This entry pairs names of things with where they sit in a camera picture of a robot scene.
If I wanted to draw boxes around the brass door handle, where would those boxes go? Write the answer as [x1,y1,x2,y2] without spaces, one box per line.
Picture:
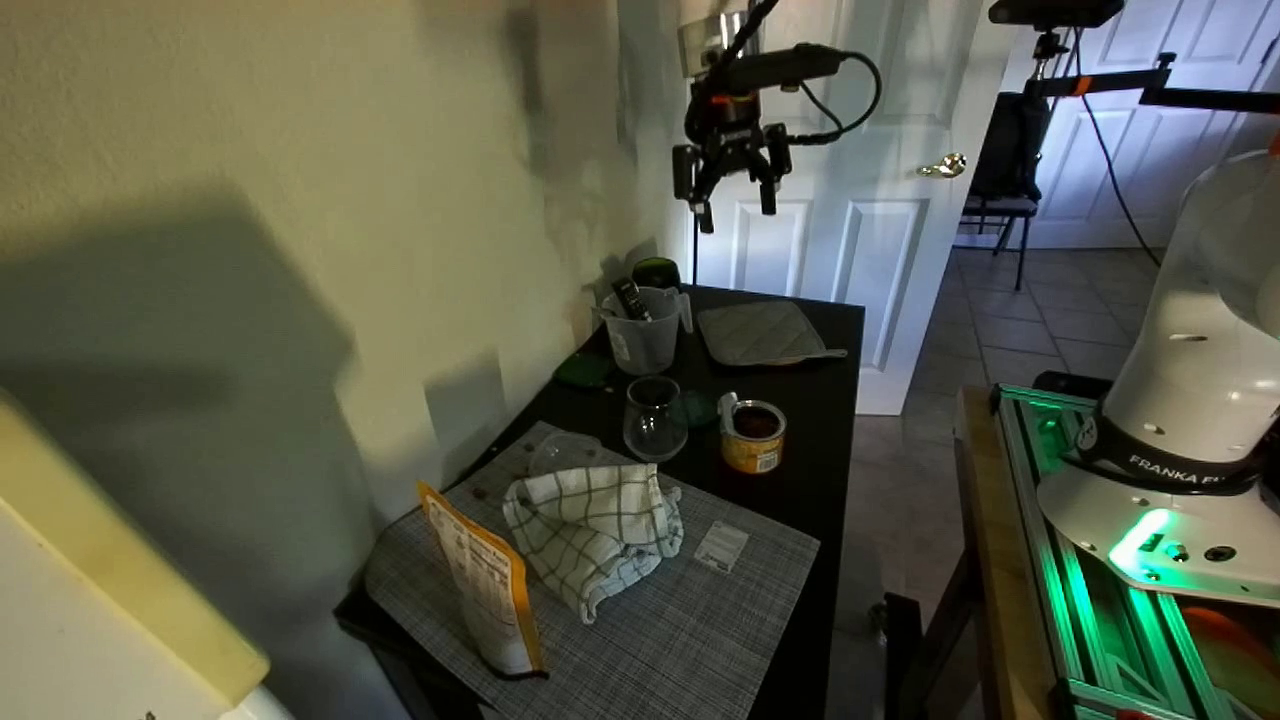
[909,147,977,183]

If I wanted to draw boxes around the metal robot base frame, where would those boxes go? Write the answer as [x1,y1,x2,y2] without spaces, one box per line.
[996,378,1280,720]

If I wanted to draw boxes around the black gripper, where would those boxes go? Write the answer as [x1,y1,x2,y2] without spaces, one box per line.
[672,78,797,236]

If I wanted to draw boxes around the black chair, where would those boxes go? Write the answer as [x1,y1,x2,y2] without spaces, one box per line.
[958,88,1059,297]

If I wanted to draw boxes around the black table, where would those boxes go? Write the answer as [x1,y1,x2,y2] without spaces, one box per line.
[333,278,869,720]

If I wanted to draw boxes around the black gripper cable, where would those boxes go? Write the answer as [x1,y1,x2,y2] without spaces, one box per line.
[797,47,890,147]

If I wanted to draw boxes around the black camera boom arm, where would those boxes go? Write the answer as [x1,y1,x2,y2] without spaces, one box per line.
[988,0,1280,118]

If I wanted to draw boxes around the clear plastic measuring cup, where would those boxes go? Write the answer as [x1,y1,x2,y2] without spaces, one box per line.
[598,284,696,378]

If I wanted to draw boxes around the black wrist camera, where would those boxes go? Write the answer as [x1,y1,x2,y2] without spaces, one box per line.
[719,40,854,99]

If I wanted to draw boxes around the white checked dish cloth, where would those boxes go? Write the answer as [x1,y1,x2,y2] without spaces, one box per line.
[502,461,688,628]

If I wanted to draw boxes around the black object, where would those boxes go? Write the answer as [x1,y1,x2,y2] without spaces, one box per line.
[607,274,656,324]

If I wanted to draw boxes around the gray quilted pot holder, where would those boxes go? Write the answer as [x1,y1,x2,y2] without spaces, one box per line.
[691,301,854,373]

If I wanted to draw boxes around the green round lid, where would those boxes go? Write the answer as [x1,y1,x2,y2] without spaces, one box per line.
[557,349,621,395]

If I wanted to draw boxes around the white closet door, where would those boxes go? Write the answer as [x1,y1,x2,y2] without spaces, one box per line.
[1033,0,1280,254]

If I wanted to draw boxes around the small white card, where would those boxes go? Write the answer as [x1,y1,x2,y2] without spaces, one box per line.
[696,518,755,574]

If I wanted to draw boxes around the wooden board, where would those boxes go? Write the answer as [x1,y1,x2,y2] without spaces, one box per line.
[951,383,1066,720]

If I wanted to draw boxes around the black hanging cable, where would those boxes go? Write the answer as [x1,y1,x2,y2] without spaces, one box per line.
[1069,56,1167,269]

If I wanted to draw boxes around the yellow cup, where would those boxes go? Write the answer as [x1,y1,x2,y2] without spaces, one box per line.
[715,387,793,481]

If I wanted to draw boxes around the orange snack pouch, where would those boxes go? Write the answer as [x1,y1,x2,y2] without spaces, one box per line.
[416,481,552,678]

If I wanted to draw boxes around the white panel door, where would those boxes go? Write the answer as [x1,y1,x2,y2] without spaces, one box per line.
[688,0,1033,421]

